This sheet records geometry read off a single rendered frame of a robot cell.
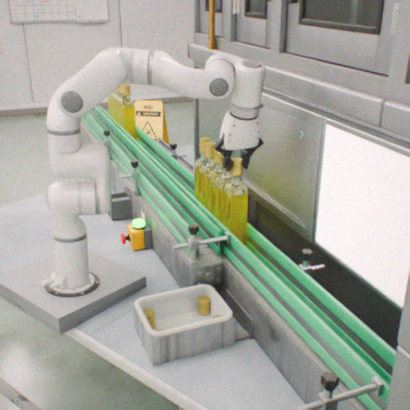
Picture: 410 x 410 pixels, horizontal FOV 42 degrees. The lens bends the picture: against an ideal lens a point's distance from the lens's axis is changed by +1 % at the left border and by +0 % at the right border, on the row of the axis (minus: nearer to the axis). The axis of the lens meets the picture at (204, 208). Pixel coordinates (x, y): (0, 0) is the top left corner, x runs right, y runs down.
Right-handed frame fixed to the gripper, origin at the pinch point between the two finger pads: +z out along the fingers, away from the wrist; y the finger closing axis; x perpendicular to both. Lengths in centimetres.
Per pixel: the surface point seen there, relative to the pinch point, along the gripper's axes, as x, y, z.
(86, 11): -573, -67, 145
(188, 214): -15.2, 6.3, 28.8
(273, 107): -5.3, -11.8, -12.9
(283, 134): 1.2, -12.5, -7.9
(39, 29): -569, -8, 164
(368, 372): 70, 4, 1
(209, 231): 2.0, 6.4, 22.0
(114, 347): 25, 41, 35
